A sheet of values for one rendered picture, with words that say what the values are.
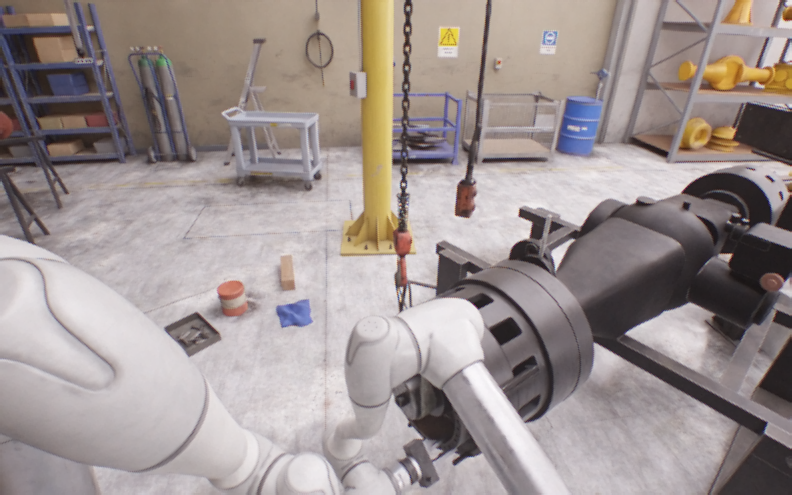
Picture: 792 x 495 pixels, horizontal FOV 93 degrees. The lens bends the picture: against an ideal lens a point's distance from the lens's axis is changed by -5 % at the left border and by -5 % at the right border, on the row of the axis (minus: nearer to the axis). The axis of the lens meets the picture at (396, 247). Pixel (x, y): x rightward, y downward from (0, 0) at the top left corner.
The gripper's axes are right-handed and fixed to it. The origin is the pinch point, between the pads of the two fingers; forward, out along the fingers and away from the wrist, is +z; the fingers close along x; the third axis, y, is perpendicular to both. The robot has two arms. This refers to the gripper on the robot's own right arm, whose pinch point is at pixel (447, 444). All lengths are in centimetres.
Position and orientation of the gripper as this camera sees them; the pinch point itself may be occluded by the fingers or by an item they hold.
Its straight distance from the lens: 141.6
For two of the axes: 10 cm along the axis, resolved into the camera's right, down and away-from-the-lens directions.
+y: 3.8, -4.0, -8.4
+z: 8.2, -2.7, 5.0
